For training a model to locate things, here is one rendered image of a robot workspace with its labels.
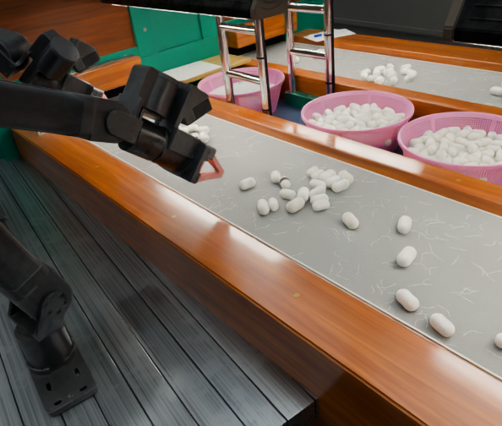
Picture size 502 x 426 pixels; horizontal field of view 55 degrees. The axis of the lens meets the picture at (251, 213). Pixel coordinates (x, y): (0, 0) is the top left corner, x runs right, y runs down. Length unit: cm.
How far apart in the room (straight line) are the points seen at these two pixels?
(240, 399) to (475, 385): 28
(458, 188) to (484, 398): 43
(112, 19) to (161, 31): 17
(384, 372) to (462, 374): 8
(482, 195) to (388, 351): 38
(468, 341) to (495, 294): 10
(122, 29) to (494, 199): 120
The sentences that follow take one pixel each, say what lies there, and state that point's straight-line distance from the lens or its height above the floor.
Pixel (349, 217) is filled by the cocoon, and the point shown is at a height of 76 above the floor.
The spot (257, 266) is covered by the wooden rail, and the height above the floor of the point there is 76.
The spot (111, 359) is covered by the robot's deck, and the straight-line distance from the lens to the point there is 77.
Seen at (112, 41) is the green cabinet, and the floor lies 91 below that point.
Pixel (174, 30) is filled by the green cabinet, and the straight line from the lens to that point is 174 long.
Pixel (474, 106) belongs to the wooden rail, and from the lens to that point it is 125.
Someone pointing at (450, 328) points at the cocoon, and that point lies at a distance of 64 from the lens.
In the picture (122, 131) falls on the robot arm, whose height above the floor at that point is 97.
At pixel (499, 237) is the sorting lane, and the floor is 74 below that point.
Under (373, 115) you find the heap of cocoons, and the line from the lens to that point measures 130.
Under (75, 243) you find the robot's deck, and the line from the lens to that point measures 105.
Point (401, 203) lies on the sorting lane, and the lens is 89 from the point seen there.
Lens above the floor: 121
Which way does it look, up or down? 32 degrees down
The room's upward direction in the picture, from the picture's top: 8 degrees counter-clockwise
